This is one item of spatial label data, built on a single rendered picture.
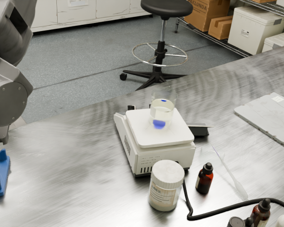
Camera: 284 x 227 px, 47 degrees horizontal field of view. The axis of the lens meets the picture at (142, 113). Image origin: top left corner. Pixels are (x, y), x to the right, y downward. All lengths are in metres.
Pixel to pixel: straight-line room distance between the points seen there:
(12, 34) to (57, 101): 1.80
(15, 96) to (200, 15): 3.00
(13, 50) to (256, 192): 0.53
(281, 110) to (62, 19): 2.57
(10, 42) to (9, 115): 0.11
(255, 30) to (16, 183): 2.54
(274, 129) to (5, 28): 0.69
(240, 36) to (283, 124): 2.17
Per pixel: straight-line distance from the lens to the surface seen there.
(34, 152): 0.75
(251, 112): 0.95
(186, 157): 0.69
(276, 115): 0.98
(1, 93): 0.40
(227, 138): 0.84
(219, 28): 3.19
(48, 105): 2.24
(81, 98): 2.29
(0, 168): 0.71
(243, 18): 3.02
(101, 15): 3.46
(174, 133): 0.67
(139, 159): 0.64
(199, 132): 0.81
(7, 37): 0.48
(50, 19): 3.22
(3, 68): 0.43
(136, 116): 0.70
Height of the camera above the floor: 1.24
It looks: 35 degrees down
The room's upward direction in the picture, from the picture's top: 7 degrees clockwise
